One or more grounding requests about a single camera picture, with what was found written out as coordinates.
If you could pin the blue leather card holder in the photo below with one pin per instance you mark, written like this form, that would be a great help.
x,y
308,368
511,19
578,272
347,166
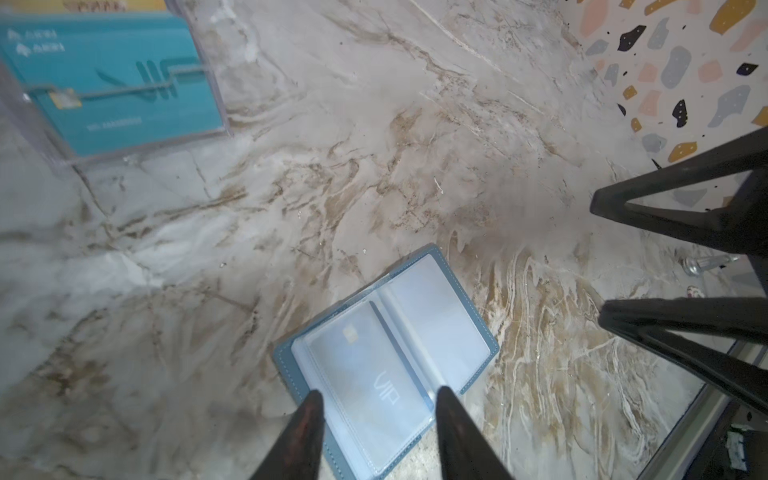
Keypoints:
x,y
444,337

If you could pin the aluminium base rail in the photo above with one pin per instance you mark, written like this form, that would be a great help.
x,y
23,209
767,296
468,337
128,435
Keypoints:
x,y
695,437

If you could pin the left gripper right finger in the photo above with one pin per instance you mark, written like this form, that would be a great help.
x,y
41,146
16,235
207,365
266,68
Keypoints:
x,y
464,453

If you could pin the clear box with cards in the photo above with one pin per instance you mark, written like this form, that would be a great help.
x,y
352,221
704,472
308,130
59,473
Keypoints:
x,y
114,84

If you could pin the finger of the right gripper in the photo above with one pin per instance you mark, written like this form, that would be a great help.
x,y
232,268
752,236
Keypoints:
x,y
656,325
717,199

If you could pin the dark blue VIP credit card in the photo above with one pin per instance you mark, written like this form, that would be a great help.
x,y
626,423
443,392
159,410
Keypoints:
x,y
375,404

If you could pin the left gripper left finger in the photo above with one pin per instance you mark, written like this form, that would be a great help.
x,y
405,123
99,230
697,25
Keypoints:
x,y
296,454

